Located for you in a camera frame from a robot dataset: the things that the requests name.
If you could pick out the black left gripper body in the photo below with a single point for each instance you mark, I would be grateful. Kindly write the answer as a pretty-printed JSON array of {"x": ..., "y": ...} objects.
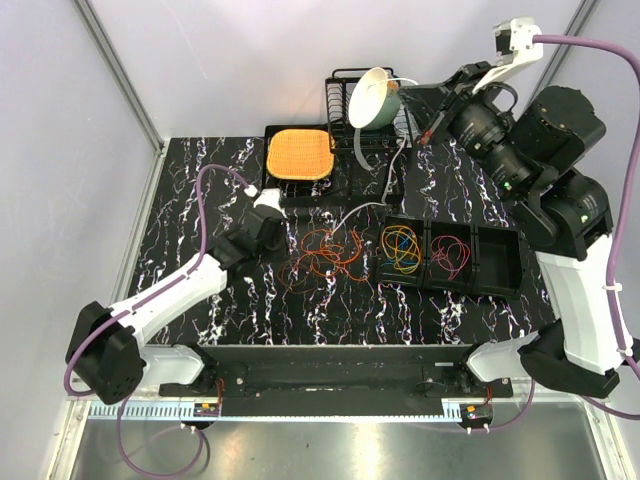
[{"x": 279, "y": 243}]

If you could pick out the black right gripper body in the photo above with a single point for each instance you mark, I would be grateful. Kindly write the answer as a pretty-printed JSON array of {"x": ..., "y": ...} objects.
[{"x": 473, "y": 119}]

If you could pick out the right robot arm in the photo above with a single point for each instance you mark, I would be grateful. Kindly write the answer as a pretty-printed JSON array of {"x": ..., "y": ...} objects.
[{"x": 564, "y": 215}]

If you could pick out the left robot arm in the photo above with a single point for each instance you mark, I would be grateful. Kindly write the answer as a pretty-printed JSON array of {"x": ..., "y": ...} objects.
[{"x": 110, "y": 349}]

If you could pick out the cream ceramic bowl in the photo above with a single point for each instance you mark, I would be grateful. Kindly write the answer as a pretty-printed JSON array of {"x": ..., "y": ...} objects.
[{"x": 374, "y": 101}]

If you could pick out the orange woven mat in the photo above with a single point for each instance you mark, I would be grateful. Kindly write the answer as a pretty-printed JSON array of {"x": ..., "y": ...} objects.
[{"x": 300, "y": 155}]

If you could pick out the black dish rack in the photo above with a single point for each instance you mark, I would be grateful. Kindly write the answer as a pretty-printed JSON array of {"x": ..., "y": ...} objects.
[{"x": 339, "y": 87}]

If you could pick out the black bin middle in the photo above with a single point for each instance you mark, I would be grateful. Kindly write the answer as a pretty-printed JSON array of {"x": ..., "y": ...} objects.
[{"x": 450, "y": 256}]

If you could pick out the black bin left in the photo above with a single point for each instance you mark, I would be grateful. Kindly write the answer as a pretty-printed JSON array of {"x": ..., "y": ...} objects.
[{"x": 401, "y": 251}]

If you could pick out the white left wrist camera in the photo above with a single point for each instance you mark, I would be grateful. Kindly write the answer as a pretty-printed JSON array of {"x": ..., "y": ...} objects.
[{"x": 269, "y": 198}]

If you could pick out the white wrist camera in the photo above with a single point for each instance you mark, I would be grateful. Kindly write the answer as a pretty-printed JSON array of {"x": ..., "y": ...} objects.
[
  {"x": 515, "y": 50},
  {"x": 269, "y": 198}
]

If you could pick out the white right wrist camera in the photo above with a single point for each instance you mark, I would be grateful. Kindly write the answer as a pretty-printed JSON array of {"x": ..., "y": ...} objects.
[{"x": 515, "y": 50}]

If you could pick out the black wire tray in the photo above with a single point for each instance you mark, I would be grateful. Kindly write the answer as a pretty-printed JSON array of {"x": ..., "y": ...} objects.
[{"x": 348, "y": 184}]

